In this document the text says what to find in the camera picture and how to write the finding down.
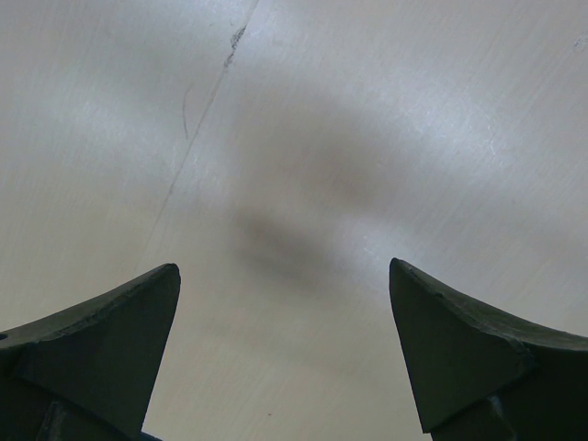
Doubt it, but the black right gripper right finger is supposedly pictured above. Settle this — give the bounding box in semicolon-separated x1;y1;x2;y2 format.
390;258;587;440

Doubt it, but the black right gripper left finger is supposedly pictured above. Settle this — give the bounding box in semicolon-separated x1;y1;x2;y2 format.
1;264;180;440

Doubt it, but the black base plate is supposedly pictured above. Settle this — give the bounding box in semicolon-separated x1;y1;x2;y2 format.
136;432;162;441

